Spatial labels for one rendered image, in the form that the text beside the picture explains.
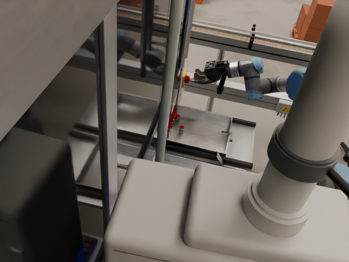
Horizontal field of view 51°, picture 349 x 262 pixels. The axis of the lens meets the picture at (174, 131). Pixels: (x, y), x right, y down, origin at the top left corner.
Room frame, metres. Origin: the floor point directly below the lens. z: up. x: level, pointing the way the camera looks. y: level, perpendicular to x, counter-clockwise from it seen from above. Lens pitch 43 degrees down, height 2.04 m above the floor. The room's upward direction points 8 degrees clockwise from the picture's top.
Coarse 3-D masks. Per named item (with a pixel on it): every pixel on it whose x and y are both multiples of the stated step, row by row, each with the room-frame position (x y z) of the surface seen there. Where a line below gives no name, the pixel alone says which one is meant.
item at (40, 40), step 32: (0, 0) 0.25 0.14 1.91; (32, 0) 0.30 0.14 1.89; (64, 0) 0.36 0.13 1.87; (96, 0) 0.44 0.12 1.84; (0, 32) 0.25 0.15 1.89; (32, 32) 0.29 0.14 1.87; (64, 32) 0.35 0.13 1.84; (0, 64) 0.24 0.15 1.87; (32, 64) 0.28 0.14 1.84; (64, 64) 0.34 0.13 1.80; (0, 96) 0.23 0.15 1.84; (32, 96) 0.27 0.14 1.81; (0, 128) 0.22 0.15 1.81
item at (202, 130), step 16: (192, 112) 1.40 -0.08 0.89; (208, 112) 1.39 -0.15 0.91; (176, 128) 1.28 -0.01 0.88; (192, 128) 1.29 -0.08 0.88; (208, 128) 1.31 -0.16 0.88; (224, 128) 1.33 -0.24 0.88; (176, 144) 1.15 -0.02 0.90; (192, 144) 1.19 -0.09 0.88; (208, 144) 1.20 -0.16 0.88; (224, 144) 1.22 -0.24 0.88
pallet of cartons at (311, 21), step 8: (320, 0) 3.79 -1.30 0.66; (328, 0) 3.82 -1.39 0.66; (304, 8) 4.19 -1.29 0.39; (312, 8) 3.84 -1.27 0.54; (320, 8) 3.68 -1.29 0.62; (328, 8) 3.67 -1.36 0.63; (304, 16) 4.04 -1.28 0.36; (312, 16) 3.70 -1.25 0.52; (320, 16) 3.68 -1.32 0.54; (296, 24) 4.28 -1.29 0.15; (304, 24) 3.90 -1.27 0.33; (312, 24) 3.68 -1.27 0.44; (320, 24) 3.67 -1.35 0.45; (296, 32) 4.13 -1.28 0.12; (304, 32) 3.76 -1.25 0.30; (312, 32) 3.67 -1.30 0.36; (320, 32) 3.66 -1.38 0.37; (304, 40) 3.68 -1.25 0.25; (312, 40) 3.67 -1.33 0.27
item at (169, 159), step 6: (168, 156) 1.07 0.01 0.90; (174, 156) 1.07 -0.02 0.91; (168, 162) 1.06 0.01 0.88; (174, 162) 1.06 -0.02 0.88; (180, 162) 1.06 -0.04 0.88; (186, 162) 1.06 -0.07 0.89; (192, 162) 1.06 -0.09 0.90; (198, 162) 1.05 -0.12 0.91; (204, 162) 1.06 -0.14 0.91; (192, 168) 1.04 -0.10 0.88
